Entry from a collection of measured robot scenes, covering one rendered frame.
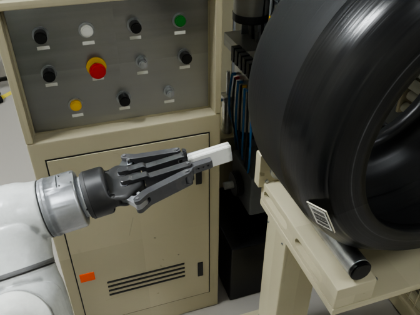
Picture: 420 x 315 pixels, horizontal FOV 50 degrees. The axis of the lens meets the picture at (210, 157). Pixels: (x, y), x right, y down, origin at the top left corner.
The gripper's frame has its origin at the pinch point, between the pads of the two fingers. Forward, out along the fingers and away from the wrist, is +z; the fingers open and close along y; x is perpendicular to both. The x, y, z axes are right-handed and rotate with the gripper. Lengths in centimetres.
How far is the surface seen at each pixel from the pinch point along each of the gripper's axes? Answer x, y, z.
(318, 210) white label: 8.6, -10.5, 13.6
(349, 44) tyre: -16.9, -7.5, 19.5
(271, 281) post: 82, 31, 21
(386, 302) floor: 126, 33, 71
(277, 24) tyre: -14.8, 9.6, 16.9
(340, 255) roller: 26.9, -6.8, 20.6
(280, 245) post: 62, 28, 23
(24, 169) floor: 106, 177, -71
